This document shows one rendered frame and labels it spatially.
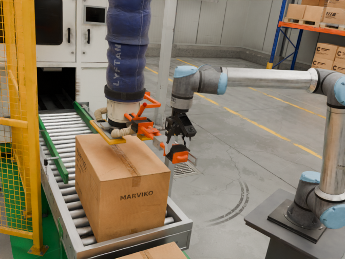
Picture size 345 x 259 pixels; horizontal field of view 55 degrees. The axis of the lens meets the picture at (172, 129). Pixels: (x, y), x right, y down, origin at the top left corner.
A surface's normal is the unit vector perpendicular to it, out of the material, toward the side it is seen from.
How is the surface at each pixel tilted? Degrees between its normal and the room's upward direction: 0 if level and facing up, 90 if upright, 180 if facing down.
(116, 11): 73
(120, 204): 90
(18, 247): 0
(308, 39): 90
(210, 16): 90
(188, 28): 90
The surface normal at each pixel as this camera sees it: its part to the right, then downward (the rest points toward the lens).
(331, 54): -0.86, 0.11
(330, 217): 0.11, 0.44
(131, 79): 0.29, 0.12
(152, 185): 0.45, 0.37
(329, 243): 0.11, -0.93
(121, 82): -0.11, 0.14
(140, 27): 0.65, 0.47
